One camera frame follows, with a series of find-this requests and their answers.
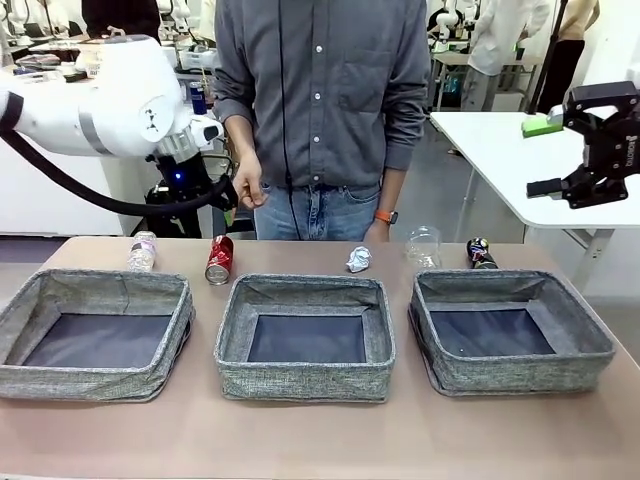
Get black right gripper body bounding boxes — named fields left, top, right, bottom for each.
left=581, top=106, right=640, bottom=177

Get black backpack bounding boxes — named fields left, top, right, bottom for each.
left=144, top=185, right=204, bottom=239

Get clear plastic cup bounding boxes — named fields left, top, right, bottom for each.
left=404, top=225, right=442, bottom=271

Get blue jeans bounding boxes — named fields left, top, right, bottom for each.
left=253, top=182, right=386, bottom=243

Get grey fabric basket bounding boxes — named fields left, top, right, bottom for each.
left=214, top=273, right=396, bottom=404
left=408, top=270, right=617, bottom=399
left=0, top=268, right=196, bottom=404

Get person's left hand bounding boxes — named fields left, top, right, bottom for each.
left=364, top=219, right=396, bottom=244

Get crushed clear plastic bottle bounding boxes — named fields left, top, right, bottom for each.
left=127, top=230, right=160, bottom=274

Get crumpled white paper ball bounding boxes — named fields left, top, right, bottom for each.
left=345, top=245, right=375, bottom=274

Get white lidded storage box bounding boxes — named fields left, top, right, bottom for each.
left=179, top=49, right=217, bottom=71

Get person's left forearm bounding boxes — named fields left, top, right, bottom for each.
left=368, top=167, right=404, bottom=215

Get black printed drink can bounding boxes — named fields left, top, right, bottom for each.
left=466, top=237, right=499, bottom=271

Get black tripod pole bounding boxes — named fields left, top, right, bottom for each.
left=529, top=0, right=571, bottom=115

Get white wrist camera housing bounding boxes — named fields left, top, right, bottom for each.
left=191, top=117, right=225, bottom=150

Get person in grey shirt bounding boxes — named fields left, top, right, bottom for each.
left=212, top=0, right=432, bottom=190

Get bystander in black trousers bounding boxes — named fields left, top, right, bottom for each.
left=537, top=0, right=601, bottom=121

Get bystander in dark top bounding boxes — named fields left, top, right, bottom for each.
left=82, top=0, right=162, bottom=44

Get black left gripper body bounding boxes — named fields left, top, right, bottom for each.
left=154, top=148, right=207, bottom=202

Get person's right forearm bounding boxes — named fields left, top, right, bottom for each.
left=224, top=117, right=264, bottom=160

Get red drink can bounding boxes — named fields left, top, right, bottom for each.
left=204, top=234, right=236, bottom=288

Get background wooden desk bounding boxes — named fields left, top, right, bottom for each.
left=432, top=47, right=544, bottom=112

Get large white table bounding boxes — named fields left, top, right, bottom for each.
left=429, top=110, right=640, bottom=301

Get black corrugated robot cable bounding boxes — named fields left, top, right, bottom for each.
left=0, top=127, right=239, bottom=217

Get bystander in white coat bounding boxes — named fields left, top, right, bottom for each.
left=467, top=0, right=551, bottom=112

